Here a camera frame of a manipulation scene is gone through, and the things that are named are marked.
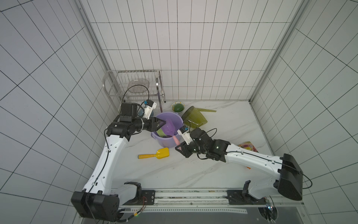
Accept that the light green wooden-handle spade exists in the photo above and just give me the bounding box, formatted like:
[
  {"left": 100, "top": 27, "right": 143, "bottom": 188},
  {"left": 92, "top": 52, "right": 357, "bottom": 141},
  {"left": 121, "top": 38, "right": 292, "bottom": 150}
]
[{"left": 156, "top": 128, "right": 166, "bottom": 138}]

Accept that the purple plastic bucket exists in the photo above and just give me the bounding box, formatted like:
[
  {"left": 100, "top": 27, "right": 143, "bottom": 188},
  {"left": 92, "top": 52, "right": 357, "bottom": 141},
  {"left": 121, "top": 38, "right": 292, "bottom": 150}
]
[{"left": 151, "top": 112, "right": 183, "bottom": 148}]

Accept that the yellow plastic toy shovel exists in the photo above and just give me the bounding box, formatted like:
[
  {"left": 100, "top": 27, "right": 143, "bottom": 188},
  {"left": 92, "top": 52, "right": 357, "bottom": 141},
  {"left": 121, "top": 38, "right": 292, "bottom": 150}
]
[{"left": 138, "top": 147, "right": 170, "bottom": 159}]

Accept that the purple pink toy shovel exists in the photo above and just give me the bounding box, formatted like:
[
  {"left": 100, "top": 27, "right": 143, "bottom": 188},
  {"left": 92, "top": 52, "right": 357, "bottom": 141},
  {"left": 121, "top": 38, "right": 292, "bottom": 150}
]
[{"left": 162, "top": 119, "right": 180, "bottom": 146}]

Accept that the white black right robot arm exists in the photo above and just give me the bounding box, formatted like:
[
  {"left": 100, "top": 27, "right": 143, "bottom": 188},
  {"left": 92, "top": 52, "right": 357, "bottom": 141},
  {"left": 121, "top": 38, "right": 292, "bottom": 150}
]
[{"left": 175, "top": 126, "right": 306, "bottom": 201}]

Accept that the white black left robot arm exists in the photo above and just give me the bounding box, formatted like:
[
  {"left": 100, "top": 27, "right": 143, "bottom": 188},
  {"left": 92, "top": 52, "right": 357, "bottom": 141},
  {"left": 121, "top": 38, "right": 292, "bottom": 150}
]
[{"left": 71, "top": 99, "right": 165, "bottom": 222}]

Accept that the small bowl with green ball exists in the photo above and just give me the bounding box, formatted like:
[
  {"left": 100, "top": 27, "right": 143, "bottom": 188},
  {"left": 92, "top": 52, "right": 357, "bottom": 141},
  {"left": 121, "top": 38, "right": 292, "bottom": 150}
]
[{"left": 171, "top": 101, "right": 185, "bottom": 113}]

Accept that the clear glass plate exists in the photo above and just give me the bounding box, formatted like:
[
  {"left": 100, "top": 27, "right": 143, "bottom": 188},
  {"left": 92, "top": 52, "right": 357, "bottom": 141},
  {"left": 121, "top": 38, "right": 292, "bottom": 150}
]
[{"left": 127, "top": 78, "right": 150, "bottom": 94}]

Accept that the metal dish rack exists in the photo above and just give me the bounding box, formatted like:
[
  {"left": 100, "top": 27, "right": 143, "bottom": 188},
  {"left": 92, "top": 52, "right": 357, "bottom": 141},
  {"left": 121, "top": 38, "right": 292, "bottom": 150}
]
[{"left": 102, "top": 70, "right": 166, "bottom": 118}]

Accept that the colourful snack packet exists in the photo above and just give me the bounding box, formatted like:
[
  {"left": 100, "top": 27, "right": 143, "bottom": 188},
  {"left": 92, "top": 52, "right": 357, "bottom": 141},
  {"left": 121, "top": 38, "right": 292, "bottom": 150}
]
[{"left": 238, "top": 141, "right": 258, "bottom": 152}]

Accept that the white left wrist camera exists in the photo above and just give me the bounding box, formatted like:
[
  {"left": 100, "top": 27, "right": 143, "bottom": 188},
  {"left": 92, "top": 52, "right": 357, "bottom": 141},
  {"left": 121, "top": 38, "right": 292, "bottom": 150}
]
[{"left": 143, "top": 99, "right": 157, "bottom": 119}]

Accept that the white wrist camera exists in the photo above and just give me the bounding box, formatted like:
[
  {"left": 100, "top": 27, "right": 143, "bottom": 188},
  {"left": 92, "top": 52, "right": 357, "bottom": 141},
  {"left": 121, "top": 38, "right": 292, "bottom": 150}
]
[
  {"left": 143, "top": 99, "right": 157, "bottom": 119},
  {"left": 177, "top": 125, "right": 193, "bottom": 145}
]

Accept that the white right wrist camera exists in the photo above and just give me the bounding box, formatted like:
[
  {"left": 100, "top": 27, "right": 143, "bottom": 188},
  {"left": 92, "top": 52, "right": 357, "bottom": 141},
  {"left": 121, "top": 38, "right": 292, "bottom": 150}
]
[{"left": 177, "top": 125, "right": 193, "bottom": 145}]

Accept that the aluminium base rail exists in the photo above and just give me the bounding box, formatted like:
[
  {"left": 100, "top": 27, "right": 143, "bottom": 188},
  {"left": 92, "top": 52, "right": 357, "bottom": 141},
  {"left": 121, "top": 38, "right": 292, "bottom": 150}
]
[{"left": 75, "top": 188, "right": 308, "bottom": 216}]

